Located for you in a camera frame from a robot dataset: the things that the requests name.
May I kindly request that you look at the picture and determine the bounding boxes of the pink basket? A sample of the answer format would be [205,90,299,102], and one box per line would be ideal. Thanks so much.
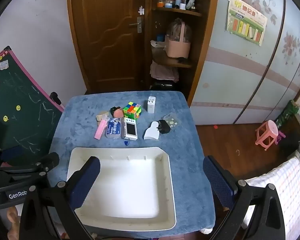
[164,17,192,58]

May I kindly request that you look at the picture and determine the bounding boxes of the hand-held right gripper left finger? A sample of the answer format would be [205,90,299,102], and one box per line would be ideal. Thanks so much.
[19,156,101,240]

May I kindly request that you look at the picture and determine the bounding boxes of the green chalkboard pink frame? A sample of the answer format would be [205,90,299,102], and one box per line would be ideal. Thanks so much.
[0,46,65,155]

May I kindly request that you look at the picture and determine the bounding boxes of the person's left hand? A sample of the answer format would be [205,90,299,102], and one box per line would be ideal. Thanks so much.
[6,206,21,240]

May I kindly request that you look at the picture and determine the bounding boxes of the pink folded towel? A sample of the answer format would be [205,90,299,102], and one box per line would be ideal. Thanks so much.
[150,60,180,82]

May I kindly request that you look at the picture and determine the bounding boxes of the wall poster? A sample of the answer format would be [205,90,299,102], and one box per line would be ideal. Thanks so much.
[225,0,268,47]

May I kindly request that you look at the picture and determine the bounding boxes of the green bag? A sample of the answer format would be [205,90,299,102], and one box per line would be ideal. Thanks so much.
[275,100,300,128]

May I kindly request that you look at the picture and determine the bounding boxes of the blue plush table cloth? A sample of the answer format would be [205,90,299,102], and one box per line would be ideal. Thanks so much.
[48,91,216,239]

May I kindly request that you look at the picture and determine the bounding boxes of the black box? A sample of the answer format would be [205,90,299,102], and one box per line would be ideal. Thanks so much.
[151,79,177,92]

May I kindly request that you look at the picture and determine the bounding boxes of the floral wardrobe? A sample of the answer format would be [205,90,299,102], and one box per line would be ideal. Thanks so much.
[190,0,300,125]

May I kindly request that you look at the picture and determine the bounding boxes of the metal door handle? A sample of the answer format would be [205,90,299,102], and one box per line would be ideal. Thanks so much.
[129,17,142,33]

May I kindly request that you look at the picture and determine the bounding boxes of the black charger plug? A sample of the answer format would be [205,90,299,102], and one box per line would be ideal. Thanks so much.
[158,119,171,135]

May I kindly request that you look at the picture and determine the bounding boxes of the white bottle-shaped piece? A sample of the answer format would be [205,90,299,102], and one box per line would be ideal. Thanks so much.
[143,121,160,140]

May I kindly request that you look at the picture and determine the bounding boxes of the black clip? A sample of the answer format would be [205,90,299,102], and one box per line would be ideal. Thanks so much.
[49,92,62,105]

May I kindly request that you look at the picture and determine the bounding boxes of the white charger block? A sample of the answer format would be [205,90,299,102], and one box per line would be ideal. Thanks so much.
[147,96,156,114]

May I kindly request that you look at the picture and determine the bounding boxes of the clear plastic box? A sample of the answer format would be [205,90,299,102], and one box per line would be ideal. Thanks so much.
[163,113,182,130]

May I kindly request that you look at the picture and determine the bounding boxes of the colourful puzzle cube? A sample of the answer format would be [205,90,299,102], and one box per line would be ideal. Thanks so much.
[122,101,142,120]

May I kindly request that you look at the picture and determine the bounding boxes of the pink plastic stool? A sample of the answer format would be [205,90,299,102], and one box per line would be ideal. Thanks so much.
[255,120,280,152]

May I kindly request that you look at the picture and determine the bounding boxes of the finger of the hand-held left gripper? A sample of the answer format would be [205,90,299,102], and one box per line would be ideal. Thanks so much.
[0,152,60,178]
[0,145,30,165]

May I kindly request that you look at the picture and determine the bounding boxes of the wooden shelf unit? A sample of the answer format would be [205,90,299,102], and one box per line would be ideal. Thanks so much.
[145,0,219,100]

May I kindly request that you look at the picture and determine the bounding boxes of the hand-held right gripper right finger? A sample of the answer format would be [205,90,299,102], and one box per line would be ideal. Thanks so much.
[203,155,285,240]

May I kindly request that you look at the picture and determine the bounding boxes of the wooden door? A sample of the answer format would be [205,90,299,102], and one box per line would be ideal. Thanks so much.
[67,0,150,94]

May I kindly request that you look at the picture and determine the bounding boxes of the checkered towel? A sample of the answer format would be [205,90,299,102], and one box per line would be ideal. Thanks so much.
[242,156,300,230]

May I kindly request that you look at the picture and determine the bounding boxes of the white plastic tray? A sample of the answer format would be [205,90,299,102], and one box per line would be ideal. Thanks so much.
[66,147,177,232]

